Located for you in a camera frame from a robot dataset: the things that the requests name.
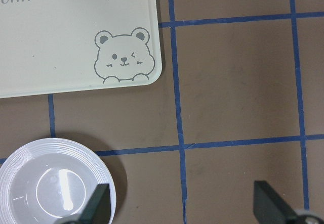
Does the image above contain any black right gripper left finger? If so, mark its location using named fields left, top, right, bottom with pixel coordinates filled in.
left=78, top=184, right=111, bottom=223

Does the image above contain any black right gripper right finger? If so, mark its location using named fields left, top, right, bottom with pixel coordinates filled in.
left=253, top=181, right=299, bottom=224

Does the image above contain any cream bear tray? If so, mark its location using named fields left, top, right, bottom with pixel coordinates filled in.
left=1, top=0, right=162, bottom=98

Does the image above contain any white round plate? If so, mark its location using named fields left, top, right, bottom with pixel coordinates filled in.
left=1, top=138, right=116, bottom=223

